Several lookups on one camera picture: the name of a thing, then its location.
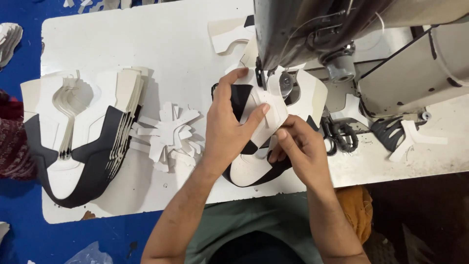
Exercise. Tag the person's left hand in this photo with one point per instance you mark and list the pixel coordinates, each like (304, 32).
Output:
(223, 128)

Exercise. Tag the person's right hand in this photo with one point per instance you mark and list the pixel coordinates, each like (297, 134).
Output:
(306, 152)

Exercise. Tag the white shoe strip piece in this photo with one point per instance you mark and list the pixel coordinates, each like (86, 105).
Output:
(273, 110)

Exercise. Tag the black scissors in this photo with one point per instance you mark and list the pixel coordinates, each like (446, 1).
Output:
(337, 134)

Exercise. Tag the pile of white cut pieces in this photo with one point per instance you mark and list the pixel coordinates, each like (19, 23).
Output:
(168, 135)

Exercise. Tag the white angular shoe piece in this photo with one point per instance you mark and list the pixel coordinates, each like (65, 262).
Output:
(351, 110)

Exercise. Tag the orange cloth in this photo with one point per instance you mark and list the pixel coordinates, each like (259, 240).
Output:
(355, 212)

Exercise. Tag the white work board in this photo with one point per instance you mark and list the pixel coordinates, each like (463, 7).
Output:
(154, 73)

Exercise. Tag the black and white shoe piece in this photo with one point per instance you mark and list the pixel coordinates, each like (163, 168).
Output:
(397, 134)

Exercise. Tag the white curved shoe panel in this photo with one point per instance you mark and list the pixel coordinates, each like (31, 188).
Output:
(229, 35)

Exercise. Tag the person's green shirt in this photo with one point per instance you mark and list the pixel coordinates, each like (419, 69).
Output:
(252, 234)

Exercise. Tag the industrial sewing machine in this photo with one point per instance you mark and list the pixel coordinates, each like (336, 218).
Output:
(351, 44)

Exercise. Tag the stack of shoe uppers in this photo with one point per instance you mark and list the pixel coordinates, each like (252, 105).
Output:
(82, 139)

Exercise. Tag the clear plastic bag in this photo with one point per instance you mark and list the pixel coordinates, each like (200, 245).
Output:
(89, 255)

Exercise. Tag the maroon patterned cloth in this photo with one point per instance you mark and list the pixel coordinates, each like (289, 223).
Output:
(13, 143)

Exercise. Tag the stack of white pieces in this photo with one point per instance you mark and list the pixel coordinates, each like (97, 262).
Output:
(9, 42)

